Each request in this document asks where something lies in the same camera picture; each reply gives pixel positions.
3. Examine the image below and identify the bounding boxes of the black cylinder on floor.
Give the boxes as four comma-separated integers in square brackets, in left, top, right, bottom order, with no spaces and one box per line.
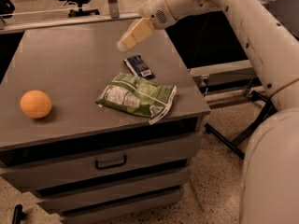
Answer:
[12,204,26,224]

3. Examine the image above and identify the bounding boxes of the black drawer handle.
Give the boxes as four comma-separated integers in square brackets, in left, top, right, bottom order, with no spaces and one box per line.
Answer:
[94,154,127,171]

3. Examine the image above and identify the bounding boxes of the orange fruit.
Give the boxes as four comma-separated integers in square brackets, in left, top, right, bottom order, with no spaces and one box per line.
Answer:
[20,90,52,119]

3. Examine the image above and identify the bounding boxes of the black cable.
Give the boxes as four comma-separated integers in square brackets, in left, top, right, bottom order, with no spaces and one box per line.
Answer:
[188,12,209,73]

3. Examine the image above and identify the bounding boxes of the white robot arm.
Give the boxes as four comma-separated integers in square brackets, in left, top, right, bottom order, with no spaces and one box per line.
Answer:
[118,0,299,224]

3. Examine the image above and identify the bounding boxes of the green jalapeno chip bag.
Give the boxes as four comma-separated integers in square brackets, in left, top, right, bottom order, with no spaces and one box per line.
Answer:
[96,72,177,125]

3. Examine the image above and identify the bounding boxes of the grey drawer cabinet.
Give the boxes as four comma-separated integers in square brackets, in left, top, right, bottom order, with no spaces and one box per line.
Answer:
[0,21,209,224]

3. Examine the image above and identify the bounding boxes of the black folding stand legs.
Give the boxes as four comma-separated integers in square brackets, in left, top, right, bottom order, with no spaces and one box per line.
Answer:
[205,91,277,160]

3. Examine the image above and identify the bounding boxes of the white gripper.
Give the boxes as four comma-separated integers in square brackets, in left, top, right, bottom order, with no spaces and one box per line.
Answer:
[117,0,177,51]

